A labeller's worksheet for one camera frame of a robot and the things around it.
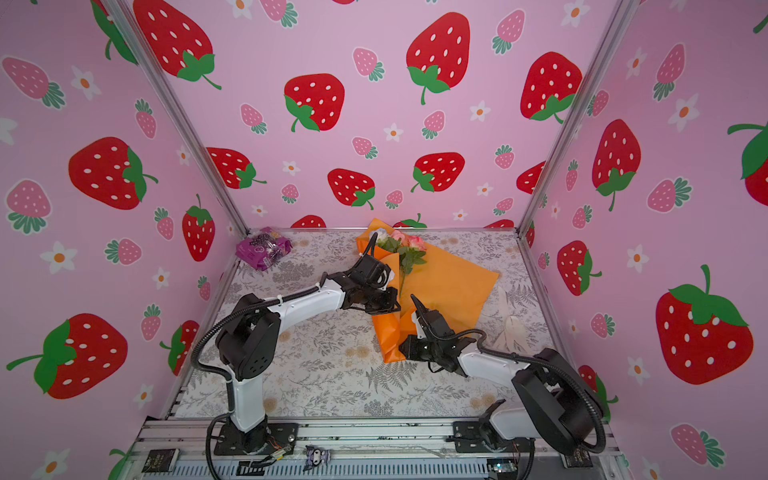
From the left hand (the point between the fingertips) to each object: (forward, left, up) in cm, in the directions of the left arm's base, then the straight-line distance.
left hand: (405, 307), depth 88 cm
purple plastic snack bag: (+26, +52, -3) cm, 58 cm away
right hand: (-10, +2, -6) cm, 12 cm away
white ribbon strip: (-6, -34, -9) cm, 35 cm away
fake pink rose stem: (+27, -3, -6) cm, 28 cm away
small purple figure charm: (-37, +21, -7) cm, 43 cm away
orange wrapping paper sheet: (+17, -15, -11) cm, 25 cm away
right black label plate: (-37, -42, -7) cm, 56 cm away
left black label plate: (-38, +59, -8) cm, 70 cm away
